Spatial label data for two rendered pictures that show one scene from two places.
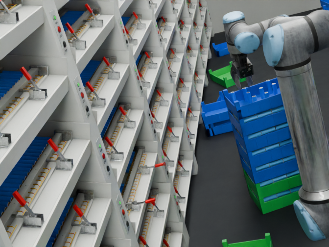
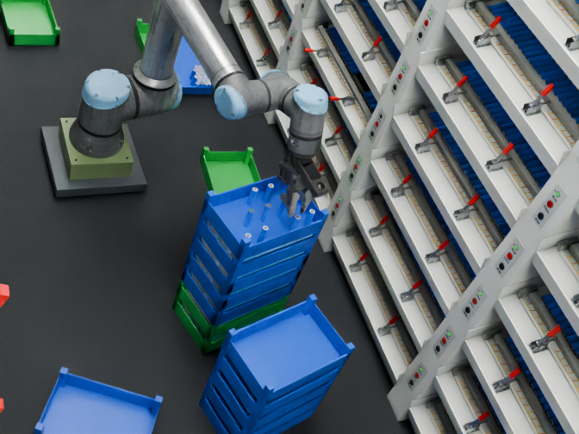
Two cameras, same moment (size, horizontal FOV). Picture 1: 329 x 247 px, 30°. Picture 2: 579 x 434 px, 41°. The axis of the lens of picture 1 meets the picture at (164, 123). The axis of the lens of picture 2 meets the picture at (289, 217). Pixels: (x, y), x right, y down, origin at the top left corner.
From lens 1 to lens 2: 4.01 m
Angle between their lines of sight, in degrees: 101
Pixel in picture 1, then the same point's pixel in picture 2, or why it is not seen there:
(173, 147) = (396, 277)
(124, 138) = (357, 38)
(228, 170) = (337, 395)
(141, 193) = (330, 73)
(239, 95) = (305, 230)
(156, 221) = (326, 134)
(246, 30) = (277, 75)
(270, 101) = (245, 189)
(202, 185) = (362, 361)
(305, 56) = not seen: outside the picture
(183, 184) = (373, 307)
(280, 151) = not seen: hidden behind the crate
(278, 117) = not seen: hidden behind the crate
